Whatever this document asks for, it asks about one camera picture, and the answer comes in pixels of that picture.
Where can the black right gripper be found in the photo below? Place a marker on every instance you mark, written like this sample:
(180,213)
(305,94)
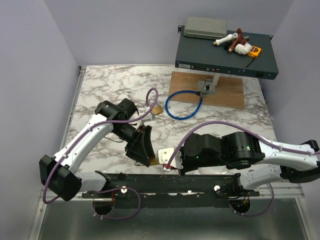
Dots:
(183,170)

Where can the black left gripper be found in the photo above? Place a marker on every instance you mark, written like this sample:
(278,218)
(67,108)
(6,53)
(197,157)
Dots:
(142,151)

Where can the brass padlock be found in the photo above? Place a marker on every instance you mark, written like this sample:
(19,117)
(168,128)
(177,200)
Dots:
(157,110)
(153,162)

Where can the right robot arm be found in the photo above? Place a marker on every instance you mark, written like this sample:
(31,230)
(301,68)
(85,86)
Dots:
(240,150)

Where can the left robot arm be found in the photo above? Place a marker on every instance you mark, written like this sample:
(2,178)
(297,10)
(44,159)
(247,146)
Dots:
(60,173)

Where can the white pipe elbow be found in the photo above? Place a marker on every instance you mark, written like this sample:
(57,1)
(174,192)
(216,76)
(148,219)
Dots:
(243,49)

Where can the wooden board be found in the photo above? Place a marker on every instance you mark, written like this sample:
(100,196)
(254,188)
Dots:
(229,91)

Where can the white pipe with brass end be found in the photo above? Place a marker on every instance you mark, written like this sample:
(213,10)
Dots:
(229,38)

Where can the yellow tape measure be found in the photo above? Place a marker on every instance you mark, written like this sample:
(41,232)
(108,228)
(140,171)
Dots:
(254,52)

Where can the brown pipe fitting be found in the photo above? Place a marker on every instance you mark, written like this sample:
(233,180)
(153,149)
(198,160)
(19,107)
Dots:
(238,38)

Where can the grey plastic case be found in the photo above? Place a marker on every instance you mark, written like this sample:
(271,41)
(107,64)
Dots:
(205,28)

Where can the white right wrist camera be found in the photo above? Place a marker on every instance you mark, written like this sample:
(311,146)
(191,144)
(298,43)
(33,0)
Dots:
(164,155)

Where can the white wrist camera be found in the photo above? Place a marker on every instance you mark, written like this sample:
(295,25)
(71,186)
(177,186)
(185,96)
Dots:
(148,118)
(164,155)

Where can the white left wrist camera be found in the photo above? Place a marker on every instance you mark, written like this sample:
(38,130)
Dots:
(148,118)

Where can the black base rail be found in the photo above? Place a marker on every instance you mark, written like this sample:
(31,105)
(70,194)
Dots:
(169,191)

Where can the grey metal socket bracket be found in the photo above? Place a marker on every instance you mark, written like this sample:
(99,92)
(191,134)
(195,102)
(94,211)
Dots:
(206,87)

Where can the blue rack network switch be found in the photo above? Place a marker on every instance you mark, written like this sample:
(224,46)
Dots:
(201,55)

